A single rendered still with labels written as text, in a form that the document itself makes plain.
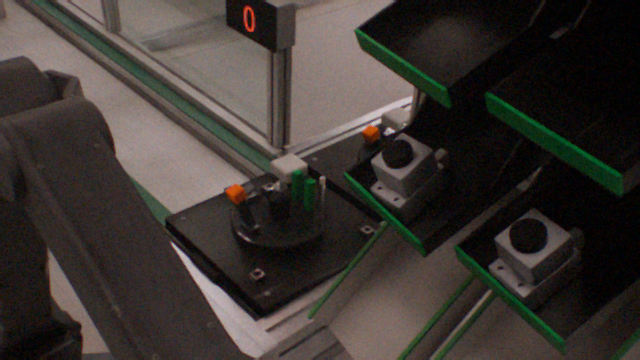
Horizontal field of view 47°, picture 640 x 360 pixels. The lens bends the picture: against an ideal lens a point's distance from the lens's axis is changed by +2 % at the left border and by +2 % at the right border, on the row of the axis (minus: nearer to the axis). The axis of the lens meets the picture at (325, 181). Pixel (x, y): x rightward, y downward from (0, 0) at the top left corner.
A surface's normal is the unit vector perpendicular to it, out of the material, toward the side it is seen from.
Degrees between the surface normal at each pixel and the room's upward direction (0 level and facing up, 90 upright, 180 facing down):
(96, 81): 0
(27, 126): 20
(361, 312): 45
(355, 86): 0
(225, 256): 0
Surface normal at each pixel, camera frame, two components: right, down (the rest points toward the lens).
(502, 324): -0.57, -0.38
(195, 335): 0.37, -0.48
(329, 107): 0.04, -0.81
